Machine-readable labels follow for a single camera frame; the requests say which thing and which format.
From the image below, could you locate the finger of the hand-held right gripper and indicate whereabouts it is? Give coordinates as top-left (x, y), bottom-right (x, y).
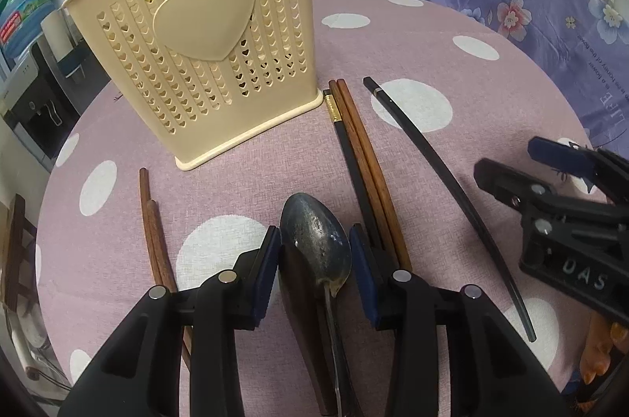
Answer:
top-left (528, 136), bottom-right (629, 204)
top-left (474, 158), bottom-right (629, 222)

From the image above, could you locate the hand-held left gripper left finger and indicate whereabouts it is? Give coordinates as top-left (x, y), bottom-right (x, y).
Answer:
top-left (58, 225), bottom-right (282, 417)

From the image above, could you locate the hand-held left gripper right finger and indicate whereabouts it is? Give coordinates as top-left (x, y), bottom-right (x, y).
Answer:
top-left (348, 223), bottom-right (573, 417)

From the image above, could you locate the tarnished metal spoon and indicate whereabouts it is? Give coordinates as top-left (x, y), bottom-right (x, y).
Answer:
top-left (279, 192), bottom-right (353, 417)

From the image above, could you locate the black chopstick silver band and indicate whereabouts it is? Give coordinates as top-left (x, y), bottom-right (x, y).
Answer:
top-left (362, 76), bottom-right (537, 343)

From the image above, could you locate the black chopstick gold band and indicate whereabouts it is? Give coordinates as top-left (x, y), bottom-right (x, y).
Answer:
top-left (323, 89), bottom-right (385, 253)

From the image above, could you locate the beige plastic utensil holder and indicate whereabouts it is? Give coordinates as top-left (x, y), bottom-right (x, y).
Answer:
top-left (61, 0), bottom-right (325, 172)

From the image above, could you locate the person's right hand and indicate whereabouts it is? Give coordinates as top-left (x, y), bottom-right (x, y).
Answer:
top-left (579, 314), bottom-right (629, 398)

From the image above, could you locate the purple floral cloth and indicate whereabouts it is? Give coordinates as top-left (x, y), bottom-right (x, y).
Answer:
top-left (354, 0), bottom-right (629, 147)

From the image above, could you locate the dark wooden chair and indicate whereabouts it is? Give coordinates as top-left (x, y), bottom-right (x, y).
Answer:
top-left (4, 193), bottom-right (41, 312)

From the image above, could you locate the water dispenser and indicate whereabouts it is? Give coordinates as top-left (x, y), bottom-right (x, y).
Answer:
top-left (0, 48), bottom-right (83, 175)

